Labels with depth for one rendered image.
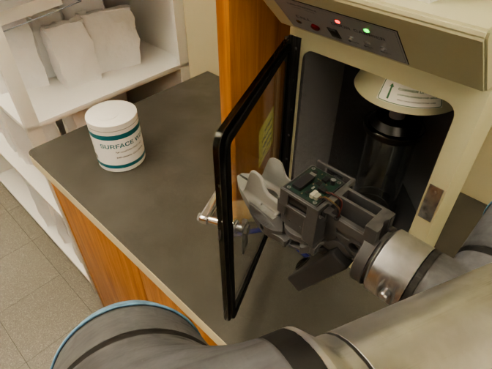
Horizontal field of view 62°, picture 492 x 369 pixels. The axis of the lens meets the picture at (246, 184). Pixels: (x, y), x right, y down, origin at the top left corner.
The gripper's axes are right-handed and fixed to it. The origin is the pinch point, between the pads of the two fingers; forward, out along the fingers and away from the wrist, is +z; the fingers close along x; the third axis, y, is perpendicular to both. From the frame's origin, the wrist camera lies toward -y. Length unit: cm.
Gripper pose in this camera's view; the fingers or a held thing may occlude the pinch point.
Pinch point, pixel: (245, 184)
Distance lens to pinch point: 56.1
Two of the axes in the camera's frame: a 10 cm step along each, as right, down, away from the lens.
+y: 0.0, -7.5, -6.7
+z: -7.2, -4.7, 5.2
